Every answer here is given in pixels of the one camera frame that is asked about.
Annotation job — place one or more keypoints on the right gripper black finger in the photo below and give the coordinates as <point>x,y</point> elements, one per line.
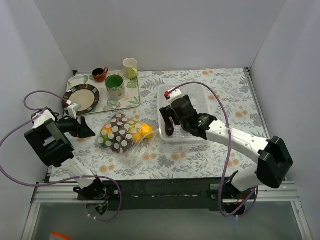
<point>166,112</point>
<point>169,130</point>

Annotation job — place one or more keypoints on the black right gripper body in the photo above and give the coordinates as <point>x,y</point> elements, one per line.
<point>166,112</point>

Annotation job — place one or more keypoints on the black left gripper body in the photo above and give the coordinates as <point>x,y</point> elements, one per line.
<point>78,125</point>

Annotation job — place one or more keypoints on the yellow fake lemon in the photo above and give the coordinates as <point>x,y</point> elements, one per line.
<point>145,129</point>

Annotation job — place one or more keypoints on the polka dot zip top bag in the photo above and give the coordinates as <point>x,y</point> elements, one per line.
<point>123,126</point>

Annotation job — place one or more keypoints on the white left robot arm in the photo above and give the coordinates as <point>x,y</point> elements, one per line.
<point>47,138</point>

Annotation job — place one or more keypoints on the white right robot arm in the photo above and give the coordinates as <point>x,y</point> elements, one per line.
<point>271,155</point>

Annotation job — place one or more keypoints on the orange green fake mango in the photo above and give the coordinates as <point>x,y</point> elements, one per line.
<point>103,138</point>

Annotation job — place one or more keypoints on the orange fake fruit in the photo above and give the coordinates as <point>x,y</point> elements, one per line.
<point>136,137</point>

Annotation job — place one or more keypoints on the white perforated plastic basket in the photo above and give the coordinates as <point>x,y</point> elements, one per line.
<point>194,133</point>

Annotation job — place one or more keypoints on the black rimmed ceramic plate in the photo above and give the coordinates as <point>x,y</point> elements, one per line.
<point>86,95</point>

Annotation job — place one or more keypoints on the floral serving tray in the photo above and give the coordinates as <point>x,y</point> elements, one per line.
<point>132,98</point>

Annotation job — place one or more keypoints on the floral tablecloth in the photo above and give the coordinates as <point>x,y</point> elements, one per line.
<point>227,95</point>

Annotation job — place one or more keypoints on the green inside floral mug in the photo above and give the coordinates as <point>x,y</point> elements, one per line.
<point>115,87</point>

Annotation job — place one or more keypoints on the brown small teacup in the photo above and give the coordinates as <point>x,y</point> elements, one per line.
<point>100,74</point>

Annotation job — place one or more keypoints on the pale yellow mug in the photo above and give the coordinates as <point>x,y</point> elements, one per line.
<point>130,67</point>

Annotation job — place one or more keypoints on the orange tipped object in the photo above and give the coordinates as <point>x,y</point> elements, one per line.
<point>56,236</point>

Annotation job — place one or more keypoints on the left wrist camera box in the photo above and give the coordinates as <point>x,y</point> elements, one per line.
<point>72,109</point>

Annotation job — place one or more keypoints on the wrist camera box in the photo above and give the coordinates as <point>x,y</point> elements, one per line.
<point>172,96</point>
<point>72,109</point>

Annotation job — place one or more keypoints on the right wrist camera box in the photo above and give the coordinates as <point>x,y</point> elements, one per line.
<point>172,96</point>

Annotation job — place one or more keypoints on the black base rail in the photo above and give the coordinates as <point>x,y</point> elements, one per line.
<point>163,194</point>

